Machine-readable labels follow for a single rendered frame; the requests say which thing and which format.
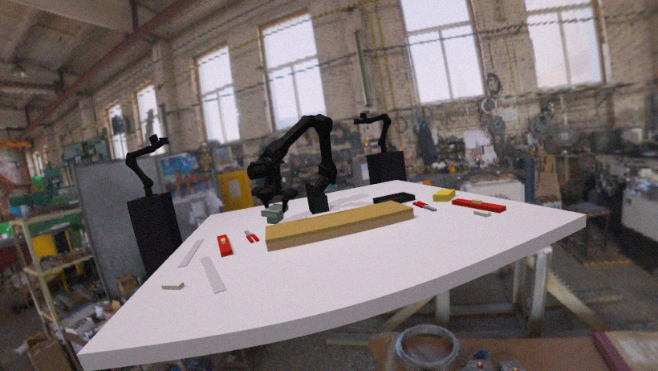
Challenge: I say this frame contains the red rectangular block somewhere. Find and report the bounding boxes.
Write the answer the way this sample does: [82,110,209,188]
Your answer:
[452,198,506,213]
[217,234,233,257]

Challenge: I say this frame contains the yellow rectangular block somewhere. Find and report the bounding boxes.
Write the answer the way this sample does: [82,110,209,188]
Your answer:
[433,190,456,202]

